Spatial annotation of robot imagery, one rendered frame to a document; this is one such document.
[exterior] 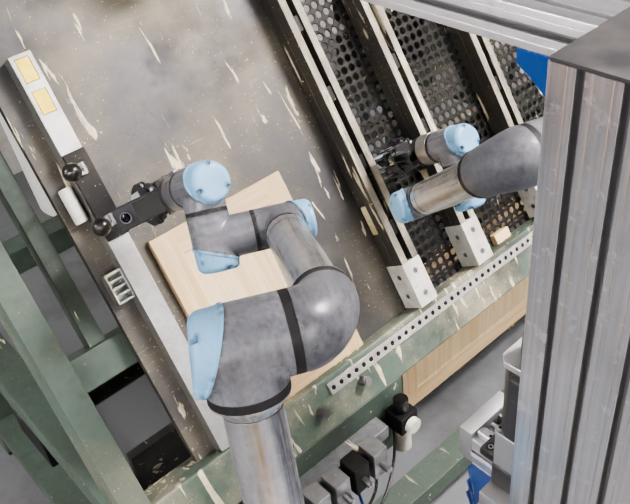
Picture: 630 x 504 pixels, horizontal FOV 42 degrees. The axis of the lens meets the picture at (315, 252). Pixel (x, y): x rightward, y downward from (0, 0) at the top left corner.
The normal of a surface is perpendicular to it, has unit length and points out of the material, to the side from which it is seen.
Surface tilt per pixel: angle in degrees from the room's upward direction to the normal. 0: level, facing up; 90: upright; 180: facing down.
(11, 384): 0
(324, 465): 0
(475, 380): 0
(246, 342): 47
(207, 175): 58
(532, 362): 90
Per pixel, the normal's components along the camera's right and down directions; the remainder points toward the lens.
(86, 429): 0.52, -0.07
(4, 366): -0.09, -0.78
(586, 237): -0.73, 0.47
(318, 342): 0.43, 0.25
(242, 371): 0.20, 0.32
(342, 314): 0.75, -0.24
